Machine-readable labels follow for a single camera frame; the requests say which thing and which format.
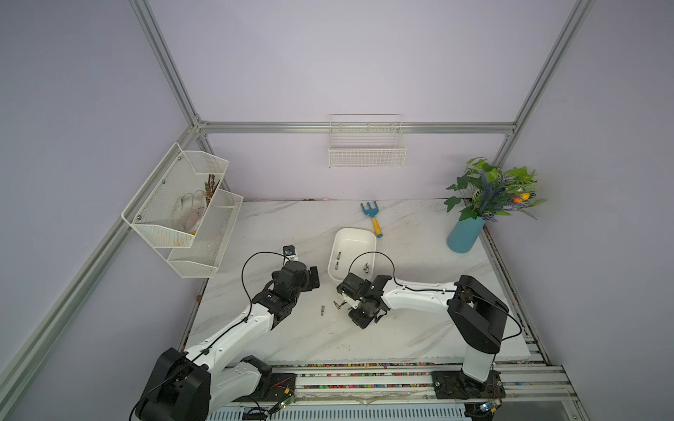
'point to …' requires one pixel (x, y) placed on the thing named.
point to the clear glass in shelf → (189, 210)
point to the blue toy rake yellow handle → (373, 212)
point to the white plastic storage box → (353, 251)
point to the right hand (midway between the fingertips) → (363, 318)
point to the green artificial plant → (488, 190)
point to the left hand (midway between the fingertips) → (300, 272)
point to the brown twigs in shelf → (210, 187)
